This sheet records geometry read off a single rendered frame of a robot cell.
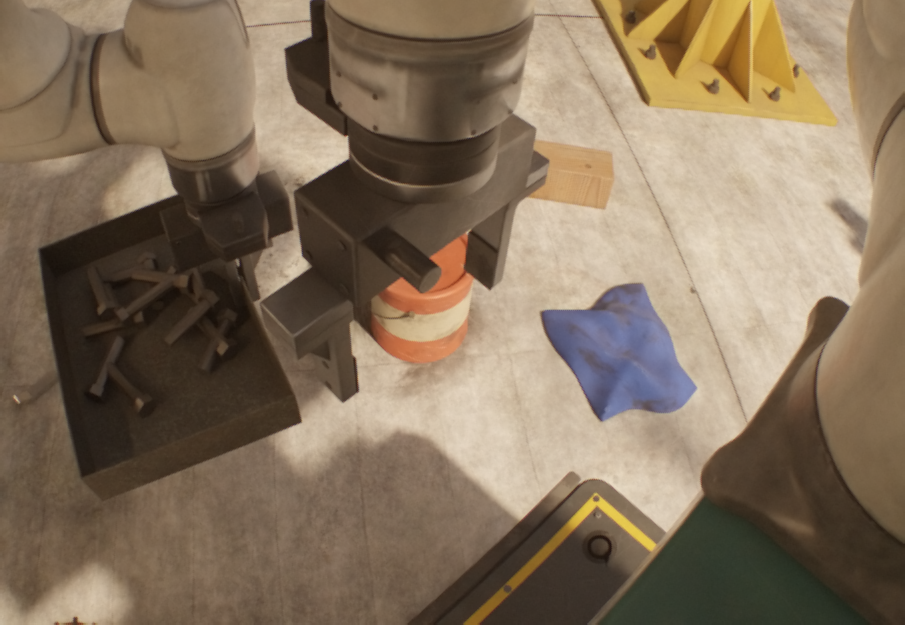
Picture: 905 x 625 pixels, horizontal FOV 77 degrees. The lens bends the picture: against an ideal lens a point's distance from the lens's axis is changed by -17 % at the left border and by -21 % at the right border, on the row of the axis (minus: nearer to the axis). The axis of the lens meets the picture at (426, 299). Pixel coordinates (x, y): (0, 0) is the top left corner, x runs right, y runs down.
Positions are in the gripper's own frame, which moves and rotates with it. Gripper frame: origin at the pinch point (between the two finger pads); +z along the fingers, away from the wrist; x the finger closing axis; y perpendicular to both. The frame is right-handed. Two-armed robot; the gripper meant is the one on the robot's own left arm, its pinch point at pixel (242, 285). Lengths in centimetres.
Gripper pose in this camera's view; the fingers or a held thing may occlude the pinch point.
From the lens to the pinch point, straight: 79.3
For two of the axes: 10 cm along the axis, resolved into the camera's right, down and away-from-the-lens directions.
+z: -0.4, 6.1, 7.9
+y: -4.7, -7.1, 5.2
